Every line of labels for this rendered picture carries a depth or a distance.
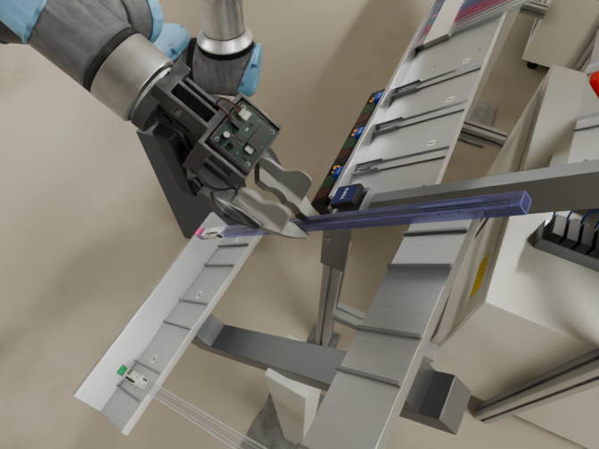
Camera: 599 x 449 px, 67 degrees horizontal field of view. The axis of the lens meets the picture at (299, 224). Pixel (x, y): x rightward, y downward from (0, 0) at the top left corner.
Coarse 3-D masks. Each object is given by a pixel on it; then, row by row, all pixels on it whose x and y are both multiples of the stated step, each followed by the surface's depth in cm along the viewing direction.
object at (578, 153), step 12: (588, 72) 63; (588, 84) 61; (588, 96) 60; (588, 108) 58; (588, 120) 57; (576, 132) 57; (588, 132) 56; (576, 144) 56; (588, 144) 55; (576, 156) 55; (588, 156) 54
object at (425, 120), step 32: (480, 32) 89; (416, 64) 98; (448, 64) 89; (480, 64) 82; (416, 96) 89; (448, 96) 82; (384, 128) 88; (416, 128) 82; (448, 128) 75; (384, 160) 81; (416, 160) 75; (448, 160) 71
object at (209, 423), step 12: (120, 372) 66; (144, 384) 59; (156, 384) 57; (156, 396) 55; (168, 396) 53; (180, 408) 49; (192, 408) 48; (192, 420) 46; (204, 420) 45; (216, 420) 44; (216, 432) 43; (228, 432) 41; (240, 432) 41; (228, 444) 40; (240, 444) 39; (252, 444) 38
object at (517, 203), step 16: (512, 192) 32; (384, 208) 41; (400, 208) 39; (416, 208) 38; (432, 208) 37; (448, 208) 35; (464, 208) 34; (480, 208) 33; (496, 208) 32; (512, 208) 31; (528, 208) 31; (240, 224) 61; (304, 224) 49; (320, 224) 47; (336, 224) 46; (352, 224) 44; (368, 224) 42; (384, 224) 41
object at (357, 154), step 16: (432, 0) 110; (416, 32) 104; (400, 64) 98; (400, 80) 97; (384, 96) 93; (384, 112) 93; (368, 128) 89; (368, 144) 89; (352, 160) 85; (352, 176) 85
